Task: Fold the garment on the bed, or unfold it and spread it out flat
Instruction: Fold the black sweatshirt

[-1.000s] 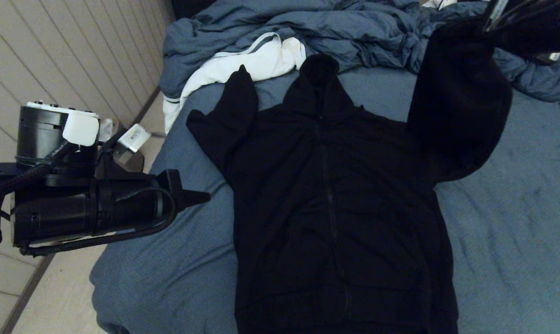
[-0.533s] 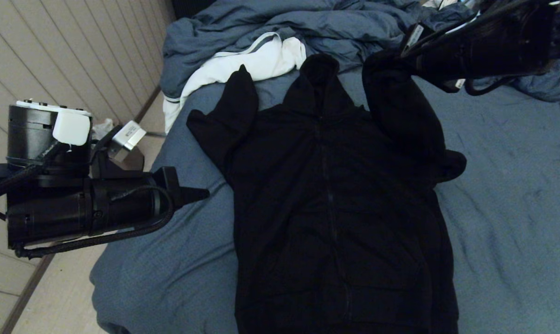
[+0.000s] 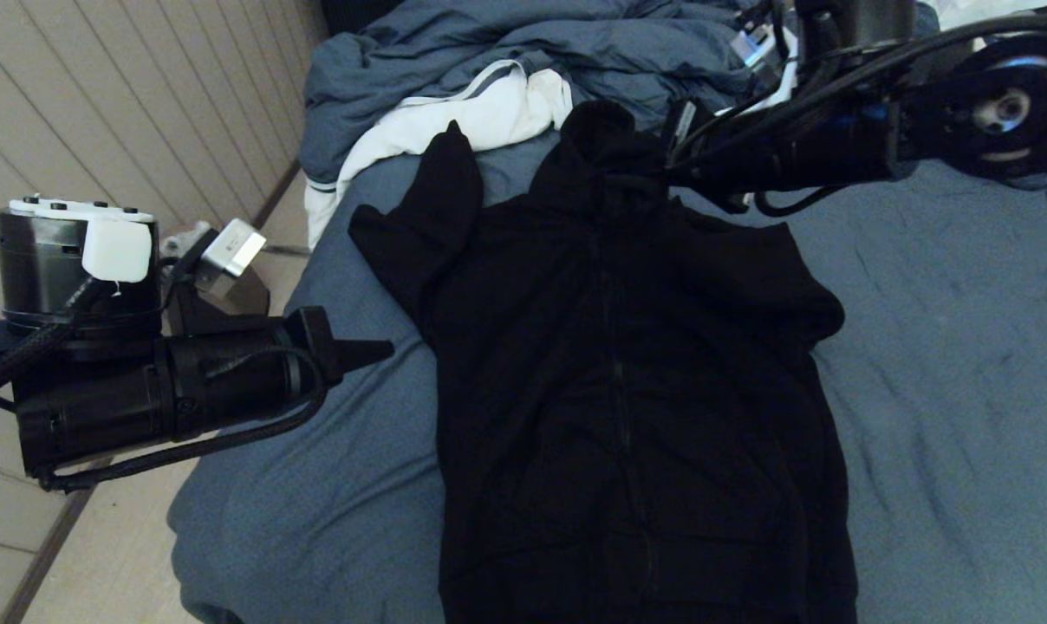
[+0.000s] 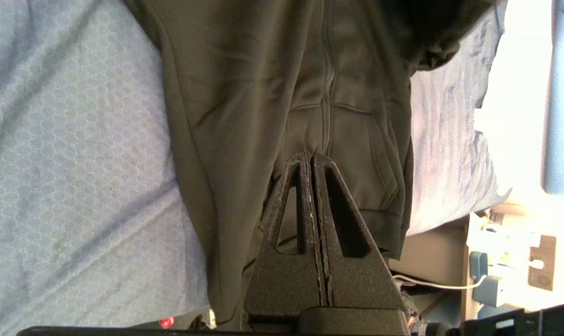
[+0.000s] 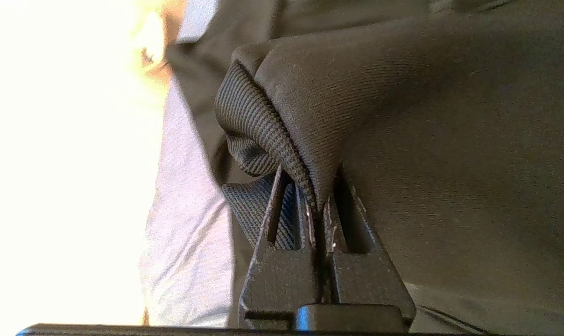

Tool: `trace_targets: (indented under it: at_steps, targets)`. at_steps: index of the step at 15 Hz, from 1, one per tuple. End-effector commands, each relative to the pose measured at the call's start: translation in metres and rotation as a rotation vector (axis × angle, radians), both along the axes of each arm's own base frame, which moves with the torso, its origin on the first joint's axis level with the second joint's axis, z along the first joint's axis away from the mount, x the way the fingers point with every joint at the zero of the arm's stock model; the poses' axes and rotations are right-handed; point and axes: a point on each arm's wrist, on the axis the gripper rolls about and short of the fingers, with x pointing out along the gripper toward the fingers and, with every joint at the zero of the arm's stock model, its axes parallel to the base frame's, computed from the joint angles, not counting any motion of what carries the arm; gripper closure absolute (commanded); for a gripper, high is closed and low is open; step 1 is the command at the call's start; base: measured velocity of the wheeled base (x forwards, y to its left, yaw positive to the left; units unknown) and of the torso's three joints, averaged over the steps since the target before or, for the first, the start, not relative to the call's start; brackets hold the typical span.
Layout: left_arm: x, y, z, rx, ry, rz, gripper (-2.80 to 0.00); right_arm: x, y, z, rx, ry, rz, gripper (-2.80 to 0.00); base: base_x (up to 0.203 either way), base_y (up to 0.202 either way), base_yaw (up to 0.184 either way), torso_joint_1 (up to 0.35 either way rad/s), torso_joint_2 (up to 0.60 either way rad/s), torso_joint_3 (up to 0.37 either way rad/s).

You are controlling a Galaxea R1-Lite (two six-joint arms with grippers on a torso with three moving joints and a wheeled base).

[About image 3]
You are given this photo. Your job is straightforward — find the black zip hoodie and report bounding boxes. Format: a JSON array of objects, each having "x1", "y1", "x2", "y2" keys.
[{"x1": 348, "y1": 100, "x2": 859, "y2": 624}]

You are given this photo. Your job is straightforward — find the rumpled blue duvet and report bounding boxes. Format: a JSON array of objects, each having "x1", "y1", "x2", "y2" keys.
[{"x1": 301, "y1": 0, "x2": 1047, "y2": 193}]

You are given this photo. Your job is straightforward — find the beige trash bin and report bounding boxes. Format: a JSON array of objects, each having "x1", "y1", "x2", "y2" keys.
[{"x1": 161, "y1": 227, "x2": 271, "y2": 341}]

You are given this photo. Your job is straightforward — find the blue bed sheet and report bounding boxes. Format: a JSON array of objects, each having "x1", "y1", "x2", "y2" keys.
[{"x1": 166, "y1": 130, "x2": 1047, "y2": 624}]

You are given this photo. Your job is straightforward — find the white garment with grey stripe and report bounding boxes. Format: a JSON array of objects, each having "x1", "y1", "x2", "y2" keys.
[{"x1": 305, "y1": 62, "x2": 574, "y2": 252}]

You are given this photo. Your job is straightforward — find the clear plastic bin bag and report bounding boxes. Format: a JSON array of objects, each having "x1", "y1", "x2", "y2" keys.
[{"x1": 159, "y1": 224, "x2": 214, "y2": 261}]

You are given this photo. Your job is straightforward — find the black headboard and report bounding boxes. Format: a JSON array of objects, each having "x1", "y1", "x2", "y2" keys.
[{"x1": 320, "y1": 0, "x2": 403, "y2": 40}]

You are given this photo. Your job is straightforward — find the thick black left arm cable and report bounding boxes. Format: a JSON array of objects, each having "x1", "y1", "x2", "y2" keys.
[{"x1": 0, "y1": 277, "x2": 117, "y2": 400}]

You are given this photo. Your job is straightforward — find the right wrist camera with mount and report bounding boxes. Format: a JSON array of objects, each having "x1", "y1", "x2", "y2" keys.
[{"x1": 730, "y1": 24, "x2": 803, "y2": 92}]

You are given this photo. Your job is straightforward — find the white pillow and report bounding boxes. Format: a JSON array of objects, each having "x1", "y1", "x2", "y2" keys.
[{"x1": 938, "y1": 0, "x2": 1047, "y2": 29}]

